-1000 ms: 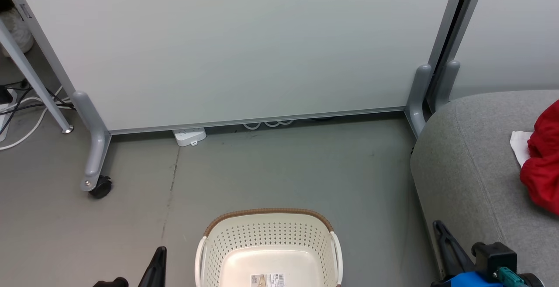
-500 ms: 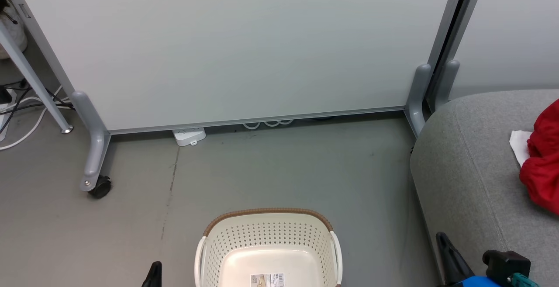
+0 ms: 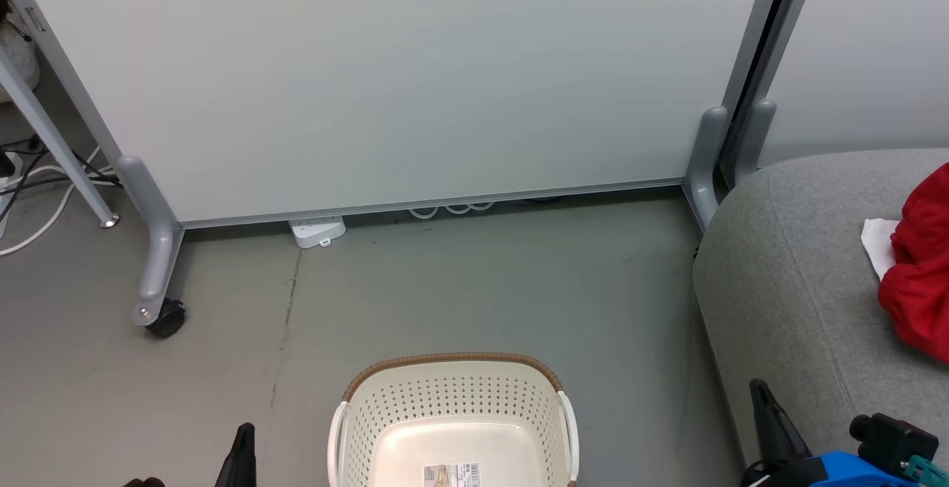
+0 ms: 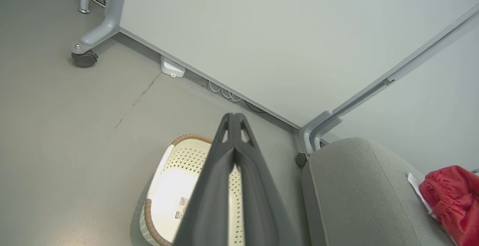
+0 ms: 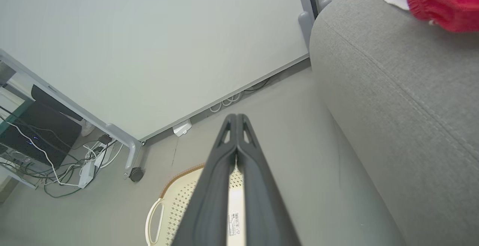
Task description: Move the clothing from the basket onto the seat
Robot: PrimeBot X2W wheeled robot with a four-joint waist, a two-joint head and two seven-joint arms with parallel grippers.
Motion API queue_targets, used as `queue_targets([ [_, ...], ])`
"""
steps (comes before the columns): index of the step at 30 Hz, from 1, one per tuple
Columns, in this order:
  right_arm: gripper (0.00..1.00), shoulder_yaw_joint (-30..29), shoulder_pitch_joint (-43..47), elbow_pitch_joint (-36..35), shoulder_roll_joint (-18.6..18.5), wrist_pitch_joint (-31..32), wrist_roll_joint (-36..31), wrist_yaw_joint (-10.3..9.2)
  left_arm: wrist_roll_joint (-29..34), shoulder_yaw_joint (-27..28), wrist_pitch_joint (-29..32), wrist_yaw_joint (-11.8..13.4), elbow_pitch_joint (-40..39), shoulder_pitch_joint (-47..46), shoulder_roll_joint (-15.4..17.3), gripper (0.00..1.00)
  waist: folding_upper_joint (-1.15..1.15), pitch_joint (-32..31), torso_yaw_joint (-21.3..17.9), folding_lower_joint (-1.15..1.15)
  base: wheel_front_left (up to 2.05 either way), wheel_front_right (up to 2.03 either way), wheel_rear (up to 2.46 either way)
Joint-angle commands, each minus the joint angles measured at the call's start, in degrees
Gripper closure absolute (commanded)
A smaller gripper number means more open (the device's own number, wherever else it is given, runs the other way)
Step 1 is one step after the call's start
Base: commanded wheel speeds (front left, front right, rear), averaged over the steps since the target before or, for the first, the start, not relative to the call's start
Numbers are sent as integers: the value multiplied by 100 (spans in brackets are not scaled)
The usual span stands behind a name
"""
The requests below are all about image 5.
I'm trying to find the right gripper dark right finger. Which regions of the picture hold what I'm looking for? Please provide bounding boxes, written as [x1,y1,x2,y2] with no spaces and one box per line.
[237,113,302,246]

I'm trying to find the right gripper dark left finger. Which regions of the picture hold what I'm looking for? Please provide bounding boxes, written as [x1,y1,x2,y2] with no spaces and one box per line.
[171,113,238,246]

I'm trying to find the red garment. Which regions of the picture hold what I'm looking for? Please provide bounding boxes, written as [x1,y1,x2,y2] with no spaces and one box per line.
[403,0,479,33]

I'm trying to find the cream perforated laundry basket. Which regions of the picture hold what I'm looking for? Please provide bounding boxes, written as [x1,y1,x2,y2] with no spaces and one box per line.
[145,163,247,246]

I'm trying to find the white barcode label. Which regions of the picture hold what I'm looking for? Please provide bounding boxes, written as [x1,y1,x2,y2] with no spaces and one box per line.
[227,210,241,237]

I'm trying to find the white power strip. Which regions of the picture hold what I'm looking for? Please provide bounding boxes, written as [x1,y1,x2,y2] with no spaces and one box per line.
[93,143,114,168]
[172,120,193,137]
[78,161,96,189]

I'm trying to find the black caster wheel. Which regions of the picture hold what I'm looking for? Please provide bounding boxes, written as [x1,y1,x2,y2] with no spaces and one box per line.
[129,167,145,183]

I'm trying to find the grey fabric sofa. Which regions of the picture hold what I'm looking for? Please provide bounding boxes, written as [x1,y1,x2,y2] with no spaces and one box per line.
[309,0,479,246]

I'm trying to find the black computer box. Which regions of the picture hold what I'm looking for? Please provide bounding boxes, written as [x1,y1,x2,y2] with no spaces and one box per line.
[0,84,83,168]

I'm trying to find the white coiled cable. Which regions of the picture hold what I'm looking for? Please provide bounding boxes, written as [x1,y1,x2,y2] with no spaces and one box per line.
[209,91,242,113]

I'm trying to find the black floor cable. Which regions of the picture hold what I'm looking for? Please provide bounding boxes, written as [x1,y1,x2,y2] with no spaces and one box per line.
[15,141,116,199]
[242,77,271,92]

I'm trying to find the white partition panel grey frame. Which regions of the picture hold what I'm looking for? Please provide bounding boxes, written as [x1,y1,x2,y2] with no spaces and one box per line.
[0,0,312,143]

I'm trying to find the white floor cables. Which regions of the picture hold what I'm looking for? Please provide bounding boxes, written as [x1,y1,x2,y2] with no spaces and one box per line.
[0,119,124,187]

